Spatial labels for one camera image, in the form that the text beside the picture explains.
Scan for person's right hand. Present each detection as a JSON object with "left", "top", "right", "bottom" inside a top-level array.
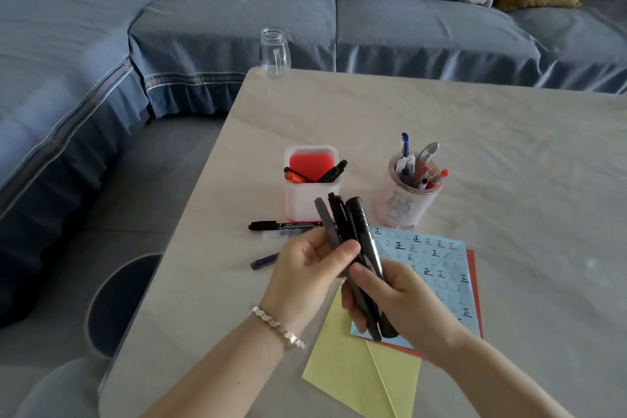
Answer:
[{"left": 341, "top": 258, "right": 471, "bottom": 368}]

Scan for person's left hand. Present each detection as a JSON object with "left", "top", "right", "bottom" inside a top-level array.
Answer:
[{"left": 262, "top": 225, "right": 362, "bottom": 336}]

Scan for red paper sheet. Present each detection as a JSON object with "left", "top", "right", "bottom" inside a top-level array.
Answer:
[{"left": 367, "top": 248, "right": 485, "bottom": 360}]

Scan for blue paper with writing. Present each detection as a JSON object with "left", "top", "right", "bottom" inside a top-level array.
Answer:
[{"left": 350, "top": 225, "right": 482, "bottom": 350}]

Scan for black marker pen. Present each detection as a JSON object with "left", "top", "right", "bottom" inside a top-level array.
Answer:
[{"left": 248, "top": 220, "right": 322, "bottom": 233}]

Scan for long grey pen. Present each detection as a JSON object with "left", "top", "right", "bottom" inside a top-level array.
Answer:
[{"left": 314, "top": 197, "right": 344, "bottom": 249}]

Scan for black marker with barcode label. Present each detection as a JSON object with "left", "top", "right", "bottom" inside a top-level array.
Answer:
[{"left": 327, "top": 192, "right": 383, "bottom": 341}]

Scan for thin black fineliner pen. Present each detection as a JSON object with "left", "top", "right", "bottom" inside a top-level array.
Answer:
[{"left": 340, "top": 197, "right": 373, "bottom": 266}]

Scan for square white red pen holder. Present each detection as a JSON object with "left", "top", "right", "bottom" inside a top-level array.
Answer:
[{"left": 283, "top": 144, "right": 342, "bottom": 223}]

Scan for thick black grey marker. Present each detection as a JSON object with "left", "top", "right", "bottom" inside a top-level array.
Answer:
[{"left": 345, "top": 196, "right": 400, "bottom": 339}]

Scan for yellow paper sheet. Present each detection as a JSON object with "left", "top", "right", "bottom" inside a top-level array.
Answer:
[{"left": 302, "top": 285, "right": 422, "bottom": 418}]

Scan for round pink pen holder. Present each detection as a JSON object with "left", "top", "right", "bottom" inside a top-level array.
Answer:
[{"left": 374, "top": 153, "right": 444, "bottom": 230}]

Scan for white pen with black label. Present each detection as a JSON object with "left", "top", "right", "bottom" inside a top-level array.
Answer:
[{"left": 395, "top": 155, "right": 416, "bottom": 180}]

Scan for person's left forearm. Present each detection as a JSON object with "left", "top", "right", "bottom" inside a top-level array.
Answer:
[{"left": 142, "top": 319, "right": 304, "bottom": 418}]

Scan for clear glass jar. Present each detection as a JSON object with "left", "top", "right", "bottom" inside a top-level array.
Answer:
[{"left": 259, "top": 28, "right": 293, "bottom": 78}]

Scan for blue covered sofa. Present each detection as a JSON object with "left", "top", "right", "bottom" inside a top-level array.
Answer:
[{"left": 0, "top": 0, "right": 627, "bottom": 325}]

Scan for silver link bracelet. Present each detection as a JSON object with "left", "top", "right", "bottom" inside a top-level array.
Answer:
[{"left": 249, "top": 304, "right": 307, "bottom": 353}]

